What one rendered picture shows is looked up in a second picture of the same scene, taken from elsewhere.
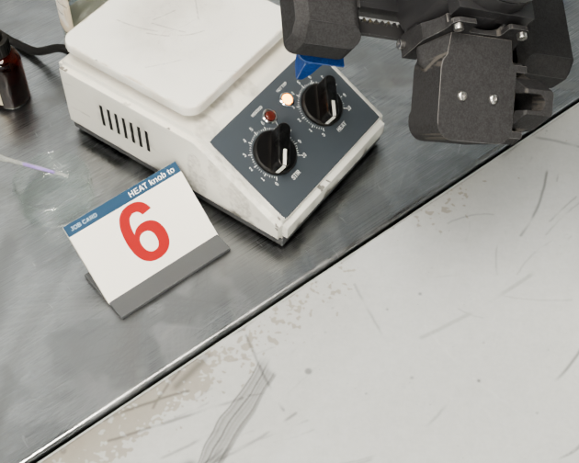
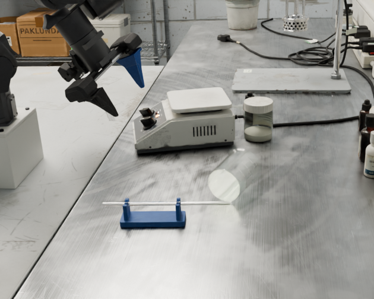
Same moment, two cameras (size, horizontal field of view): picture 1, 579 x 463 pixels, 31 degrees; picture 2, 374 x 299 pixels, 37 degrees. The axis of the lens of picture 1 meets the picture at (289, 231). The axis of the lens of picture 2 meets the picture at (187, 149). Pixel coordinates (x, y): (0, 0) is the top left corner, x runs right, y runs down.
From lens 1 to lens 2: 149 cm
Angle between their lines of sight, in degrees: 96
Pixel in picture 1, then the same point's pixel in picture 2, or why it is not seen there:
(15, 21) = (284, 129)
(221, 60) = (175, 97)
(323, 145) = (140, 126)
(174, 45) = (192, 95)
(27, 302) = not seen: hidden behind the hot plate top
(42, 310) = not seen: hidden behind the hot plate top
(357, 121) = (139, 134)
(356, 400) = (86, 125)
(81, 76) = not seen: hidden behind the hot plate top
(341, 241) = (121, 138)
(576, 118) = (78, 185)
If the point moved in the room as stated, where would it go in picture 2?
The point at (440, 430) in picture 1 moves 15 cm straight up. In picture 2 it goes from (62, 129) to (53, 64)
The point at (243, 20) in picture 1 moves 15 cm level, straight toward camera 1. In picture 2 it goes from (184, 103) to (134, 89)
